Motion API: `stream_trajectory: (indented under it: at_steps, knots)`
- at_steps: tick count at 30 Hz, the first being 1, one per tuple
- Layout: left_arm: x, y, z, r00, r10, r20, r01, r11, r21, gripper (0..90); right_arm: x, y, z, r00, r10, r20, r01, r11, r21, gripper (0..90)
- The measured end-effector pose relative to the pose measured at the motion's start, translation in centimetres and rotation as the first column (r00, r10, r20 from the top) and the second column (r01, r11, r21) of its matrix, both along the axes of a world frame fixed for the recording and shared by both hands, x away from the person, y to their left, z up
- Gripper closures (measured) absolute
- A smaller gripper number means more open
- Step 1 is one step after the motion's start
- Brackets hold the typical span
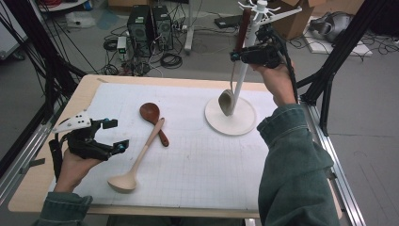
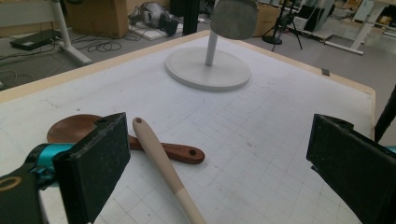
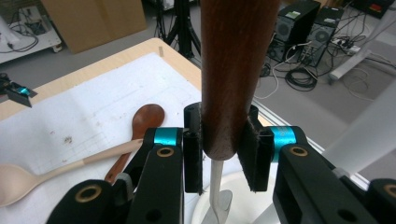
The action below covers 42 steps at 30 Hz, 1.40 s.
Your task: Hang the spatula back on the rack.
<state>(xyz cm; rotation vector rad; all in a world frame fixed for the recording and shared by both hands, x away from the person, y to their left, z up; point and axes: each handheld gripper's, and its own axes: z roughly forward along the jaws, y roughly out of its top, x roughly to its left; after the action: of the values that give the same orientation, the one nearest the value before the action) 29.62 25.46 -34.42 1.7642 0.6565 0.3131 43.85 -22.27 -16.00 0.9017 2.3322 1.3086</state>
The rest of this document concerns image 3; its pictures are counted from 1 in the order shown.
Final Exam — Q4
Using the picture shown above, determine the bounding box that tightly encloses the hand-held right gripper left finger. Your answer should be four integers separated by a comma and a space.
153, 102, 205, 195

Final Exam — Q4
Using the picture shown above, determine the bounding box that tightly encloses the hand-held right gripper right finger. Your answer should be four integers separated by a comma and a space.
238, 105, 298, 192

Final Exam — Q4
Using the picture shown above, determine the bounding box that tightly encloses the dark brown wooden spoon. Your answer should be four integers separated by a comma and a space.
104, 103, 166, 185

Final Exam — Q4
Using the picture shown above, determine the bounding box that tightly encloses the beige ladle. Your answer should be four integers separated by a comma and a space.
0, 138, 144, 208

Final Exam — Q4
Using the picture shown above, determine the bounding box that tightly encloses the metal ladle with brown handle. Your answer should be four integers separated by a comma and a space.
200, 0, 281, 224

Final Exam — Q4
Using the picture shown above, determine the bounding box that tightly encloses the white utensil rack with hooks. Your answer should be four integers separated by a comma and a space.
191, 78, 396, 224

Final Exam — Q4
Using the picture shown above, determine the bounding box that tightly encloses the white low platform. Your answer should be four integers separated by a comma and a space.
0, 6, 64, 64

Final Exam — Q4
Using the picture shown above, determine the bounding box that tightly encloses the white grid mat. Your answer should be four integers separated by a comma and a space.
0, 51, 216, 224

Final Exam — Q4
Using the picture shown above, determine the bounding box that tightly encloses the closed cardboard box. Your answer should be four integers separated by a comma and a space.
40, 0, 148, 54

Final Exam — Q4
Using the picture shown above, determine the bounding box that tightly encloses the black computer tower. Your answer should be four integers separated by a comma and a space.
298, 6, 345, 68
269, 0, 321, 63

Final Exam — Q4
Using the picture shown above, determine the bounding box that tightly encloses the white stand leg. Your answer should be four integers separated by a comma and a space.
328, 8, 396, 85

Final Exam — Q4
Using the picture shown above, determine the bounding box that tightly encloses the white power strip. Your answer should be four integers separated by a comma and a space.
331, 36, 362, 54

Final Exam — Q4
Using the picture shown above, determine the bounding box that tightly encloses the aluminium table rail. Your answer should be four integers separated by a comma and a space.
251, 99, 372, 188

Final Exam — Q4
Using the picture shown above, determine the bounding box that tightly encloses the black cable coil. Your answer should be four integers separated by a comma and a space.
284, 67, 319, 93

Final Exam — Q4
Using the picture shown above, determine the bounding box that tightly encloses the black metal frame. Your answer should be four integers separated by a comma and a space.
153, 0, 204, 62

